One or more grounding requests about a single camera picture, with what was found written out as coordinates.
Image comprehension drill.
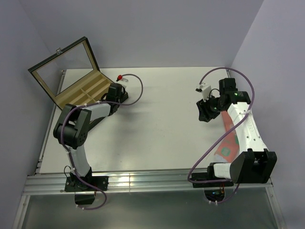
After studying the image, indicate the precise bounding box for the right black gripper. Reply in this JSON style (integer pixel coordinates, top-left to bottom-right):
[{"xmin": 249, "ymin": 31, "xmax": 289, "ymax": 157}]
[{"xmin": 196, "ymin": 94, "xmax": 225, "ymax": 123}]

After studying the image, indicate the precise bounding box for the black compartment display box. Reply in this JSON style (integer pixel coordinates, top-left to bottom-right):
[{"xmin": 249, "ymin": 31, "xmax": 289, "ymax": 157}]
[{"xmin": 28, "ymin": 36, "xmax": 114, "ymax": 109}]

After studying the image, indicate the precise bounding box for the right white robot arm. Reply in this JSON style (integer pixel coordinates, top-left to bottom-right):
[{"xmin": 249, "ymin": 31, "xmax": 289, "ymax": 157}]
[{"xmin": 191, "ymin": 78, "xmax": 277, "ymax": 186}]

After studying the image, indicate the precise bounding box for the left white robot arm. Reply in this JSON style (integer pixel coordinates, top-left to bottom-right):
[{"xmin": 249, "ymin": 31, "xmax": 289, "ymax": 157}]
[{"xmin": 53, "ymin": 83, "xmax": 128, "ymax": 190}]

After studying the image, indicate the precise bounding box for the pink patterned sock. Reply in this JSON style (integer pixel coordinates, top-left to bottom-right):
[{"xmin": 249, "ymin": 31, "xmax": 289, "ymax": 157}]
[{"xmin": 214, "ymin": 112, "xmax": 239, "ymax": 163}]

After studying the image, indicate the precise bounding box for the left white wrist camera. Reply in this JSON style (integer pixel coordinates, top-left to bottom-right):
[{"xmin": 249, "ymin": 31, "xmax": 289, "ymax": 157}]
[{"xmin": 116, "ymin": 75, "xmax": 129, "ymax": 88}]

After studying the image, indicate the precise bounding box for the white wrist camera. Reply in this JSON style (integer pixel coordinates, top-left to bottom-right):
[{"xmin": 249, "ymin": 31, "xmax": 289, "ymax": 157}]
[
  {"xmin": 195, "ymin": 83, "xmax": 212, "ymax": 102},
  {"xmin": 116, "ymin": 75, "xmax": 129, "ymax": 88}
]

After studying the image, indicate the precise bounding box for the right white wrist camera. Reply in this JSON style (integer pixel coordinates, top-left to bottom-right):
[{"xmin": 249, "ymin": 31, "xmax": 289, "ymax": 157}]
[{"xmin": 195, "ymin": 83, "xmax": 212, "ymax": 102}]

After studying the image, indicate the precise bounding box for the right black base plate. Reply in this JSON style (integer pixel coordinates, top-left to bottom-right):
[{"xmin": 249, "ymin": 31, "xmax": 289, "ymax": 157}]
[{"xmin": 189, "ymin": 172, "xmax": 234, "ymax": 188}]

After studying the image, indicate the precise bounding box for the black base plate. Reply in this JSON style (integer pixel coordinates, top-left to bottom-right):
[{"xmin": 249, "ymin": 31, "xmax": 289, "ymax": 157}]
[
  {"xmin": 64, "ymin": 176, "xmax": 109, "ymax": 192},
  {"xmin": 189, "ymin": 172, "xmax": 234, "ymax": 188}
]

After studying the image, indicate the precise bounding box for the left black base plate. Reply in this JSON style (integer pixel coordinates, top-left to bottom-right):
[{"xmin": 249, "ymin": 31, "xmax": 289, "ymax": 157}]
[{"xmin": 64, "ymin": 176, "xmax": 109, "ymax": 192}]

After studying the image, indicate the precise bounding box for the small black box under rail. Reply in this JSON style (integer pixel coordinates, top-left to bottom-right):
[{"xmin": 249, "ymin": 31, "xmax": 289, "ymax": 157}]
[{"xmin": 74, "ymin": 194, "xmax": 95, "ymax": 206}]

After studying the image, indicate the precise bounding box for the aluminium table frame rail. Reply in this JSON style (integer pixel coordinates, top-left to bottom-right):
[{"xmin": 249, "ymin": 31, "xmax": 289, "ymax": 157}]
[{"xmin": 23, "ymin": 167, "xmax": 272, "ymax": 195}]

